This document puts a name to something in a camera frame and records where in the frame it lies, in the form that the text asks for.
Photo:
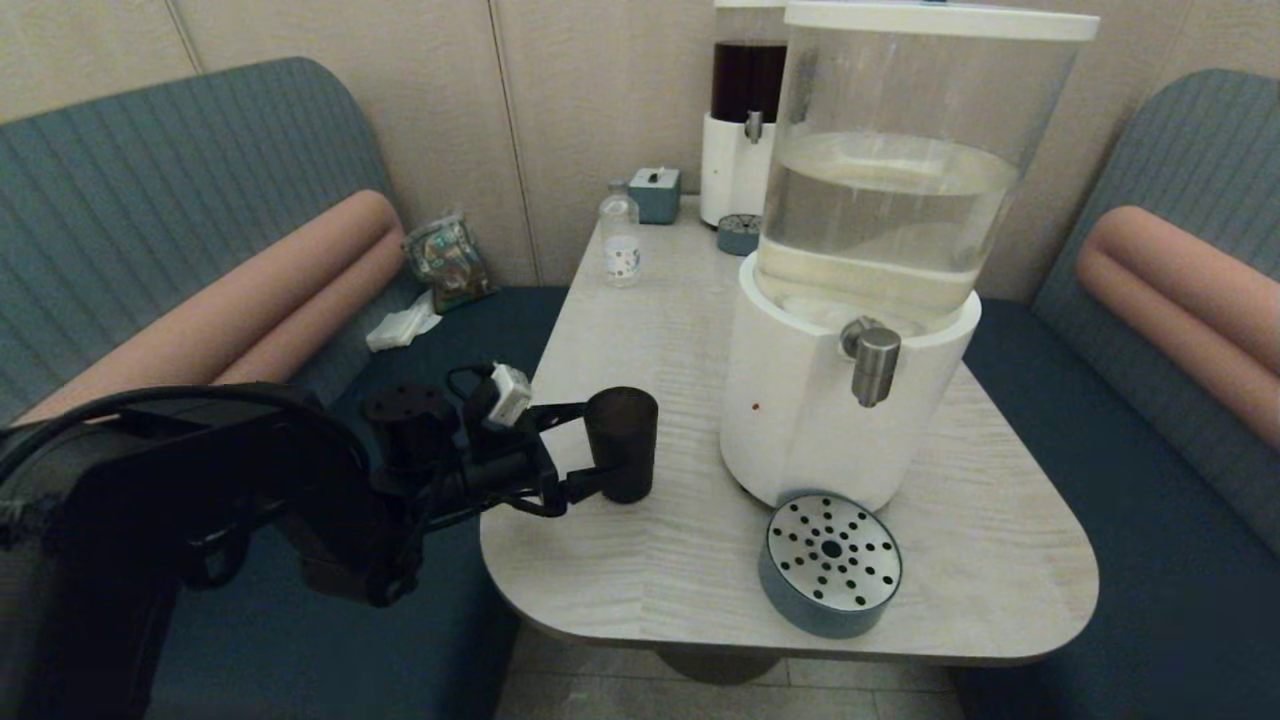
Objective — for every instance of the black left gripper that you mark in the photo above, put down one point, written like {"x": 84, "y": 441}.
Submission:
{"x": 510, "y": 465}

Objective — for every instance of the black plastic cup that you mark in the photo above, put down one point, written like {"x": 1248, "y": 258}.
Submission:
{"x": 622, "y": 440}

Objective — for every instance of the silver water dispenser tap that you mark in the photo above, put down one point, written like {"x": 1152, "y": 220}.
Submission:
{"x": 875, "y": 362}

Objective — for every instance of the clear plastic bottle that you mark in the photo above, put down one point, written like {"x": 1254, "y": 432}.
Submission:
{"x": 620, "y": 247}

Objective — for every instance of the crumpled white tissue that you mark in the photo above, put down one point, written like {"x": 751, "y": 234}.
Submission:
{"x": 402, "y": 327}

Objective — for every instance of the clear snack bag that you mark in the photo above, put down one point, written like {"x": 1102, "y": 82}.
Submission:
{"x": 450, "y": 262}

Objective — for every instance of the clear water dispenser white base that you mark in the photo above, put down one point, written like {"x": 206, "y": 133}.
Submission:
{"x": 800, "y": 420}

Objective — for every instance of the blue grey tissue box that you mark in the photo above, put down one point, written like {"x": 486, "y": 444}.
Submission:
{"x": 655, "y": 197}

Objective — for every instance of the small blue round drip tray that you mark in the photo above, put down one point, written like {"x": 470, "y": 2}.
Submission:
{"x": 738, "y": 237}

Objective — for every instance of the round metal drip tray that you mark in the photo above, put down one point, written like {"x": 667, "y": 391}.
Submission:
{"x": 830, "y": 570}

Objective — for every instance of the dark drink dispenser white base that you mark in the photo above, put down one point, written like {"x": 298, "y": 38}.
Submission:
{"x": 730, "y": 170}

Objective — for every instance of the pink bolster cushion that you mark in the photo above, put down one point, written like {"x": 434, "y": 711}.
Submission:
{"x": 250, "y": 320}
{"x": 1190, "y": 298}

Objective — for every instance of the small silver dispenser tap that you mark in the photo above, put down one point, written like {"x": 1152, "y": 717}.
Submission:
{"x": 753, "y": 127}

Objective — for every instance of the teal booth sofa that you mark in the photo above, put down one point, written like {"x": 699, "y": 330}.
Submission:
{"x": 1170, "y": 560}
{"x": 150, "y": 200}

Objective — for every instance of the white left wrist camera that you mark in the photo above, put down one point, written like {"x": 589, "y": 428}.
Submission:
{"x": 508, "y": 392}

